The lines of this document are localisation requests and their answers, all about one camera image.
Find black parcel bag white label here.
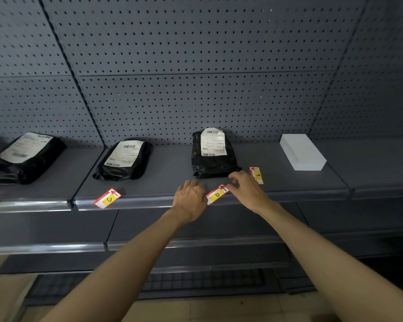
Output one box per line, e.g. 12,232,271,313
0,132,67,185
191,127,242,179
93,139,152,181

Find grey metal shelf board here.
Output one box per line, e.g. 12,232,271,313
0,209,119,256
297,197,403,239
106,201,310,250
73,142,352,212
317,137,403,200
0,147,107,213

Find red yellow shelf tag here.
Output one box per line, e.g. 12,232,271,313
94,188,122,210
206,184,230,205
249,167,264,185

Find black base grille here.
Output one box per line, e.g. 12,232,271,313
24,269,266,306

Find grey pegboard back panel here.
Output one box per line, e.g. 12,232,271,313
308,0,403,140
40,0,369,146
0,0,105,148

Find white rectangular box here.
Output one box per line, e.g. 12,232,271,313
279,133,327,172

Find person's right forearm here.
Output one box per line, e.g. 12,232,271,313
255,200,403,322

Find grey metal base shelf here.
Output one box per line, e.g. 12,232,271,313
0,244,293,275

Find person's left forearm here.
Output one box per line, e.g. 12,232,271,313
40,208,189,322

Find person's left hand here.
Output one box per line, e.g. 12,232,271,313
171,179,209,226

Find person's right hand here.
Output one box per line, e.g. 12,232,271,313
226,170,274,214

